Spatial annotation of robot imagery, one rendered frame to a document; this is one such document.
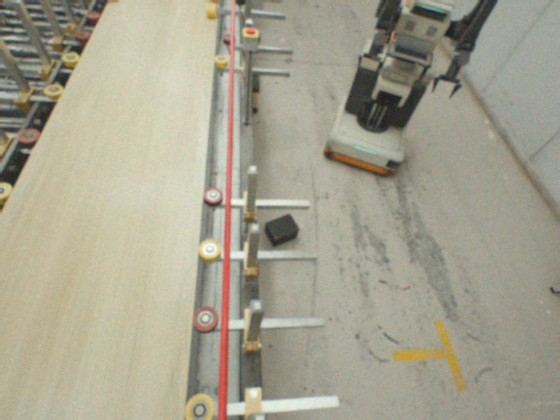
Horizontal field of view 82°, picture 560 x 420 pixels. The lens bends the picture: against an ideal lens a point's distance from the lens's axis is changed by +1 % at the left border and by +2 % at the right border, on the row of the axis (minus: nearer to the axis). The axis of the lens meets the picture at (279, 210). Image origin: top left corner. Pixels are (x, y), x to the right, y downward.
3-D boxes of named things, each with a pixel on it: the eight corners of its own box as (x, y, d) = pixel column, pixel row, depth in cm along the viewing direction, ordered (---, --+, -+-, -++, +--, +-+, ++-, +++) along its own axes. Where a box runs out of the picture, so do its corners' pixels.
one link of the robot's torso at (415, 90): (374, 93, 247) (387, 63, 227) (410, 103, 245) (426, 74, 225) (369, 113, 232) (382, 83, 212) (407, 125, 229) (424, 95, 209)
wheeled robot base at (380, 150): (337, 111, 313) (344, 89, 292) (400, 131, 307) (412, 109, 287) (320, 157, 274) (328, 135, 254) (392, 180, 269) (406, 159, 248)
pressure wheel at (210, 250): (199, 270, 123) (196, 257, 114) (202, 252, 128) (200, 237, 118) (220, 272, 124) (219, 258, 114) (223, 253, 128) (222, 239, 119)
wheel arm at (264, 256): (314, 254, 131) (316, 249, 127) (315, 262, 129) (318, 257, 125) (206, 255, 125) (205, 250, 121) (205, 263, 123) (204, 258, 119)
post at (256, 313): (254, 340, 123) (264, 298, 84) (254, 350, 121) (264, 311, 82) (245, 341, 123) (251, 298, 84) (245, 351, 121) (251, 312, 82)
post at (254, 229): (252, 281, 139) (260, 222, 100) (252, 289, 137) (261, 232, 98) (244, 281, 139) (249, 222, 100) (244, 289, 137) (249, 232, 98)
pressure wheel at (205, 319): (199, 343, 108) (196, 335, 99) (193, 321, 112) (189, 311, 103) (222, 333, 111) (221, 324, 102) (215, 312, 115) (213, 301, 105)
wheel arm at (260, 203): (307, 204, 144) (309, 199, 141) (308, 211, 143) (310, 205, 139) (209, 203, 139) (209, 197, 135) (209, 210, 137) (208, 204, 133)
